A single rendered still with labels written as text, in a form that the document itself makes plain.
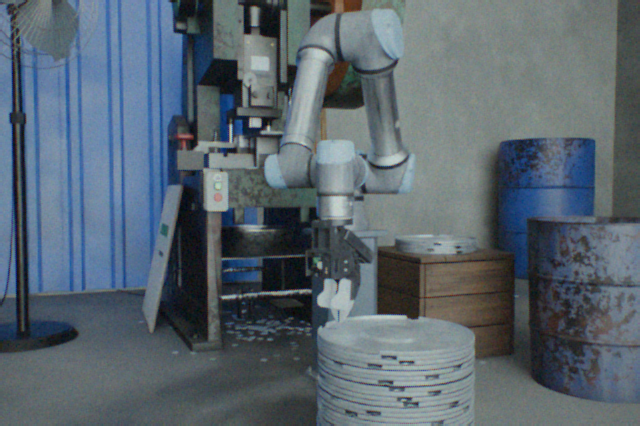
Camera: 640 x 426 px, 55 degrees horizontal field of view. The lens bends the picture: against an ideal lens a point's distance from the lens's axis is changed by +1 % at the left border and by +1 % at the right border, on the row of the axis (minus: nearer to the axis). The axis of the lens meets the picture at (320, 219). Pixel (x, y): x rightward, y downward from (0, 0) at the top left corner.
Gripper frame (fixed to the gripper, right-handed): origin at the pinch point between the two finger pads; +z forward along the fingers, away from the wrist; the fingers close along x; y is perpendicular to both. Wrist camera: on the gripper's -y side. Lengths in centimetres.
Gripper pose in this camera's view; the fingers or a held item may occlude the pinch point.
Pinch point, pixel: (342, 315)
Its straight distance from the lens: 126.3
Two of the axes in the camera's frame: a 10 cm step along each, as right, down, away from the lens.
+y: -6.7, 0.4, -7.4
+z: 0.0, 10.0, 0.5
